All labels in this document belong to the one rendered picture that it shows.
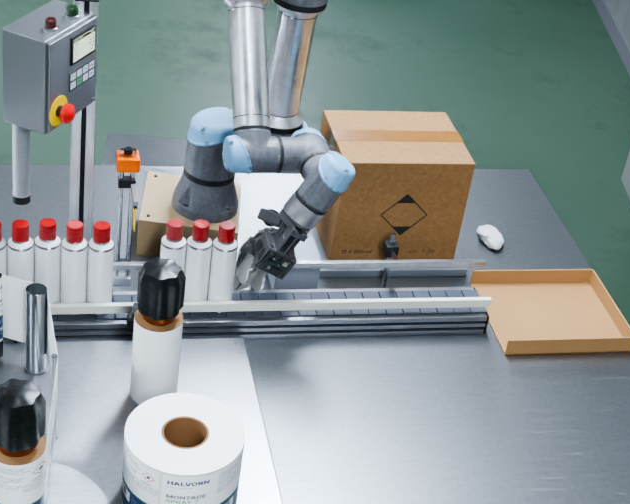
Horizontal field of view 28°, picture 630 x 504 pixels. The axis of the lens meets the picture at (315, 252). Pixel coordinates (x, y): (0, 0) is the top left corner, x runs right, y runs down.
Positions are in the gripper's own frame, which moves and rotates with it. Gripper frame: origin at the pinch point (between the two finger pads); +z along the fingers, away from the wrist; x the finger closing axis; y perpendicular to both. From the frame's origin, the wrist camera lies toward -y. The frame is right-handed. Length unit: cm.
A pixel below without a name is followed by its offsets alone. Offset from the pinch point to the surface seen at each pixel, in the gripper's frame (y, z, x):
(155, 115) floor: -243, 76, 55
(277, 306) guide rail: 4.9, -1.5, 8.0
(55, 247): 2.1, 9.7, -37.9
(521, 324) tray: 3, -23, 61
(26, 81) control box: -1, -18, -60
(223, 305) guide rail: 4.9, 3.8, -2.1
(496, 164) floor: -207, 8, 173
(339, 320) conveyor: 6.0, -5.5, 21.3
